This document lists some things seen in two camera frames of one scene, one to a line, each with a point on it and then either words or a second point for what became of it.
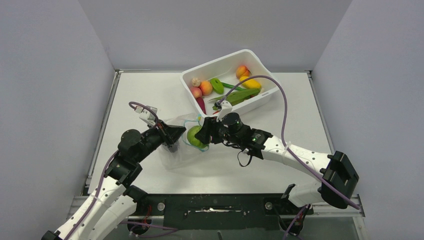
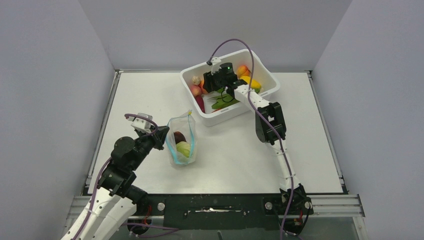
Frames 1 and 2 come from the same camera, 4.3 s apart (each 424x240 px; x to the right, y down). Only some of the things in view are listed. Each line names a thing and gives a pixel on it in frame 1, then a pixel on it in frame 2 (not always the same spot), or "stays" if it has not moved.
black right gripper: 205,135 to 209,84
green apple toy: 191,135 to 184,147
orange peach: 206,87 stays
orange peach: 243,71 stays
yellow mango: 250,84 stays
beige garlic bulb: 196,82 stays
